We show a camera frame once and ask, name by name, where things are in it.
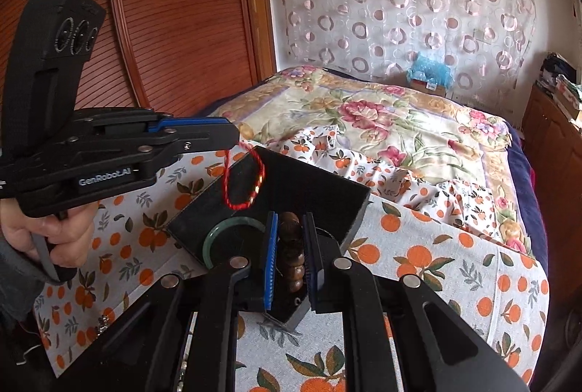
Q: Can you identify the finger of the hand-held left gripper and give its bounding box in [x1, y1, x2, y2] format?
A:
[145, 113, 229, 135]
[175, 121, 240, 156]

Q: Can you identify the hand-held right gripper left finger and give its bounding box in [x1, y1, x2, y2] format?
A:
[64, 211, 279, 392]

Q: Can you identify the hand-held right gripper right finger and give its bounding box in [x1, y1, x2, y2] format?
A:
[303, 211, 531, 392]

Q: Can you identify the brown wooden bead bracelet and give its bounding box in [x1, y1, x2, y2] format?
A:
[278, 212, 307, 298]

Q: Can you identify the red string bracelet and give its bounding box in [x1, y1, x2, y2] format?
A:
[221, 141, 266, 211]

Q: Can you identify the black jewelry tray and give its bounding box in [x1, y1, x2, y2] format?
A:
[166, 145, 372, 332]

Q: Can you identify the person's left forearm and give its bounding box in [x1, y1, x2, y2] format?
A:
[0, 235, 48, 322]

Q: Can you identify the person's left hand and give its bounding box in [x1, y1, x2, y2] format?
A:
[0, 200, 99, 279]

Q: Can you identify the green jade bangle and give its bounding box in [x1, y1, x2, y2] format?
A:
[201, 219, 267, 271]

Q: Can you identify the orange fruit print cloth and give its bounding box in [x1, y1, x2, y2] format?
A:
[34, 124, 552, 392]

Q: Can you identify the brown wooden wardrobe door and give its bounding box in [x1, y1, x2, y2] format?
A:
[0, 0, 279, 116]

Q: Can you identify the floral blanket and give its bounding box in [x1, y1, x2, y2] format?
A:
[207, 65, 538, 257]

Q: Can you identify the cardboard box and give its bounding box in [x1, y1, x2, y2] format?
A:
[411, 78, 449, 97]

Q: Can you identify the circle pattern sheer curtain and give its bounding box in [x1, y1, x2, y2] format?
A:
[263, 0, 553, 102]

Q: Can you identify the navy blue bed sheet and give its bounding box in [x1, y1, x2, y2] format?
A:
[504, 123, 540, 231]

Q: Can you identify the blue plastic bag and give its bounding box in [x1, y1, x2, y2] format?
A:
[406, 51, 454, 86]

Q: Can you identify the wooden cabinet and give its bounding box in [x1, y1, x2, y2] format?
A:
[521, 82, 582, 204]

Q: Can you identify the pile of books and clothes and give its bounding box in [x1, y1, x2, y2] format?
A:
[539, 51, 582, 125]

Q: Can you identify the white cable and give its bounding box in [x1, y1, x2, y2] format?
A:
[15, 341, 43, 364]

